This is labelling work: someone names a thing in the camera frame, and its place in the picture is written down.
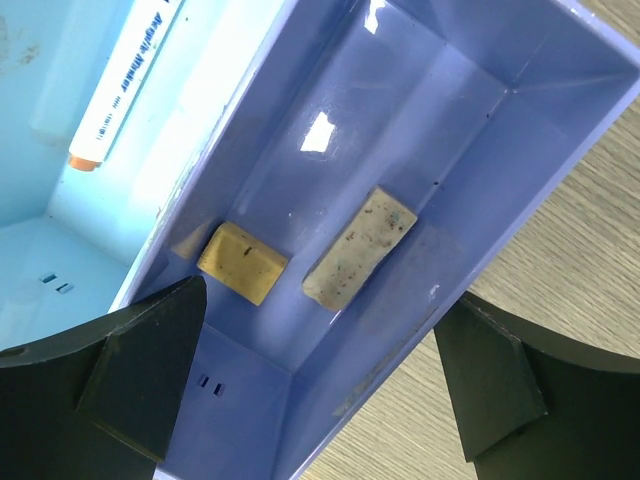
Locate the small yellow eraser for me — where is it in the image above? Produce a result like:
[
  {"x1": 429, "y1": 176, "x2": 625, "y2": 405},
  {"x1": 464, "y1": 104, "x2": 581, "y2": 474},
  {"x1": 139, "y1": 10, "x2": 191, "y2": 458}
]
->
[{"x1": 197, "y1": 222, "x2": 288, "y2": 306}]

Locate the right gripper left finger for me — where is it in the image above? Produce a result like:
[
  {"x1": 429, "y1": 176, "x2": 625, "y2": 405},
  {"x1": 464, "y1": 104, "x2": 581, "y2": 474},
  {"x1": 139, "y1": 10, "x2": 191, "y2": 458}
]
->
[{"x1": 1, "y1": 276, "x2": 207, "y2": 479}]

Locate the purple drawer box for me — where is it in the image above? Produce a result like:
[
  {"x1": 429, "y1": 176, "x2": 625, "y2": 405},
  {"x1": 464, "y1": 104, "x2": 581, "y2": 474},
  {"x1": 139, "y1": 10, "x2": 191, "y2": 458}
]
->
[{"x1": 115, "y1": 1, "x2": 639, "y2": 479}]

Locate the beige worn eraser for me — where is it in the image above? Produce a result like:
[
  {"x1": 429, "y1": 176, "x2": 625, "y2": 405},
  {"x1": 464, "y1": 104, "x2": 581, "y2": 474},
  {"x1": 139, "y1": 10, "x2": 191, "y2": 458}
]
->
[{"x1": 302, "y1": 187, "x2": 417, "y2": 311}]

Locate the brown capped white pen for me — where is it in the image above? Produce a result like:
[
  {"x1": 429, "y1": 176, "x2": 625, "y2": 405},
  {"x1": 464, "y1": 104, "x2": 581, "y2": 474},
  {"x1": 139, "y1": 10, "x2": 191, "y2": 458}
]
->
[{"x1": 68, "y1": 0, "x2": 183, "y2": 172}]

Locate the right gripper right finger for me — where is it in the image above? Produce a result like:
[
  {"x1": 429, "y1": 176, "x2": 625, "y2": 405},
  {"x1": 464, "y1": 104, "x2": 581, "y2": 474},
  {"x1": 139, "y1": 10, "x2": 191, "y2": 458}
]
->
[{"x1": 435, "y1": 293, "x2": 639, "y2": 479}]

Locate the teal blue drawer box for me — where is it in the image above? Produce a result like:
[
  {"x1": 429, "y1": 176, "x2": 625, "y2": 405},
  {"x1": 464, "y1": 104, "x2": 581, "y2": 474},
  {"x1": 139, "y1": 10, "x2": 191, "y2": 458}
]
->
[{"x1": 1, "y1": 1, "x2": 293, "y2": 349}]

